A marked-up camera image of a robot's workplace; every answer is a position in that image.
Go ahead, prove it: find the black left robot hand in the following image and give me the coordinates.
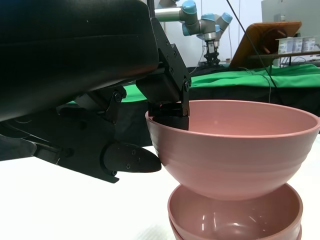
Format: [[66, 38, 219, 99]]
[[0, 0, 192, 185]]

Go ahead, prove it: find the pink plastic bowl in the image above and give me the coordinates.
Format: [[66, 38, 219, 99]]
[[144, 99, 320, 202], [169, 219, 303, 240], [167, 183, 304, 235]]

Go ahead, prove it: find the black industrial arm gripper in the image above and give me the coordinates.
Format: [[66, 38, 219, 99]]
[[202, 39, 222, 66]]

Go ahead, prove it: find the green cloth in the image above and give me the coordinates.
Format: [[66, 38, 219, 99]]
[[67, 63, 320, 103]]

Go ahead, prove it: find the tilted brown wooden board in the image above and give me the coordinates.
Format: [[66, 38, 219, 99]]
[[229, 21, 303, 69]]

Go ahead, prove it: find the white yoghurt cup pack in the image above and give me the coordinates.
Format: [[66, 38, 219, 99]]
[[276, 35, 320, 55]]

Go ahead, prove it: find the brown wooden shelf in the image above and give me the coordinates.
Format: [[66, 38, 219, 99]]
[[247, 50, 320, 61]]

